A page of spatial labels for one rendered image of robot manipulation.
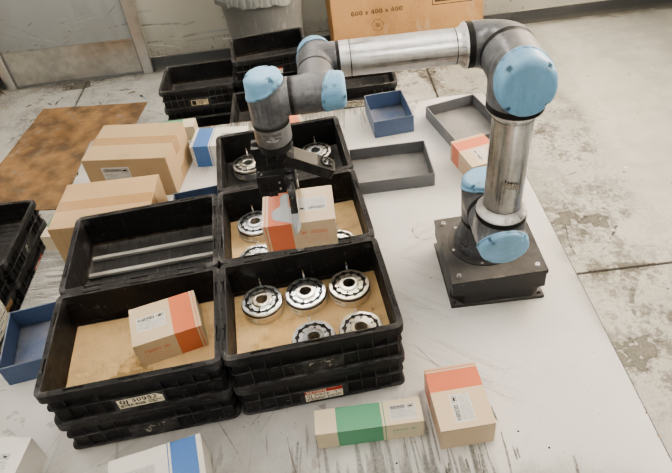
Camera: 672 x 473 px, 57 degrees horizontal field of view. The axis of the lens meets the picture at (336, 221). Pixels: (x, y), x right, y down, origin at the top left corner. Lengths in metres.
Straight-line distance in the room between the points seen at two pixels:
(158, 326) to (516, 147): 0.89
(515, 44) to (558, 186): 2.06
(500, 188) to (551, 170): 1.98
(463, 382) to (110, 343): 0.85
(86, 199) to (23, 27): 2.94
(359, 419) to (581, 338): 0.60
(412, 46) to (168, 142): 1.14
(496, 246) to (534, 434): 0.42
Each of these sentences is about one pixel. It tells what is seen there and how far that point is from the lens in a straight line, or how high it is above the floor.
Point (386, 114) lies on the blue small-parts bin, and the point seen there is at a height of 0.70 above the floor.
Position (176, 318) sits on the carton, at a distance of 1.51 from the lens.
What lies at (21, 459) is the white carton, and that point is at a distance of 1.59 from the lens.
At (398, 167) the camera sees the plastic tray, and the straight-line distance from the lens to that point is 2.15.
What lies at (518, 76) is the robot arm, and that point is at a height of 1.41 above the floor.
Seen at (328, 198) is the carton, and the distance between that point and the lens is 1.38.
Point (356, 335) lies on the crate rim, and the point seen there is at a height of 0.93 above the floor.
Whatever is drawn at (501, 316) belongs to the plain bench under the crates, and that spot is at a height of 0.70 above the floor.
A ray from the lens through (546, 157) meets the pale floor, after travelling 3.44.
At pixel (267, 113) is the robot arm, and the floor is 1.38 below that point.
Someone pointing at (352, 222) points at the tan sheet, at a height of 0.83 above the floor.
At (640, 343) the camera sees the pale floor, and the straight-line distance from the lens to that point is 2.63.
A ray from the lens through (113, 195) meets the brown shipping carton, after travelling 2.04.
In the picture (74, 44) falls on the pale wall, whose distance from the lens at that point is 4.83.
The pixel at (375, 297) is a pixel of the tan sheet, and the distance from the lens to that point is 1.54.
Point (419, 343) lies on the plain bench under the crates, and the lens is 1.61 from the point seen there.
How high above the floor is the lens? 1.98
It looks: 41 degrees down
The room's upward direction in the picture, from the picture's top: 8 degrees counter-clockwise
